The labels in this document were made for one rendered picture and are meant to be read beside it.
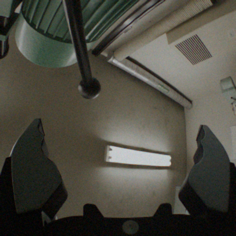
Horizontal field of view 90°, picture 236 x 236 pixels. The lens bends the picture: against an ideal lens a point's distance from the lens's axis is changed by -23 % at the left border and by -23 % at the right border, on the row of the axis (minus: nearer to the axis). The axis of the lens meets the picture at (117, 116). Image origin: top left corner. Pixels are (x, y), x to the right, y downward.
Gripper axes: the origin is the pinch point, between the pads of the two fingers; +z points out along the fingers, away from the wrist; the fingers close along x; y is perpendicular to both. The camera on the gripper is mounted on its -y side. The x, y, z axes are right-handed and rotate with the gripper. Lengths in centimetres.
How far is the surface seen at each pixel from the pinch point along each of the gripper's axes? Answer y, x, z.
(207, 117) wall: 128, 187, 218
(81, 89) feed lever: 1.8, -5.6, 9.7
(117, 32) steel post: -7, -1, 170
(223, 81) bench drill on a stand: 32, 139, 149
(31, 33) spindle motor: -7.3, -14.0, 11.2
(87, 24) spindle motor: -7.7, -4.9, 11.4
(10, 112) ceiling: 55, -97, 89
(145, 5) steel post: -38, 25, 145
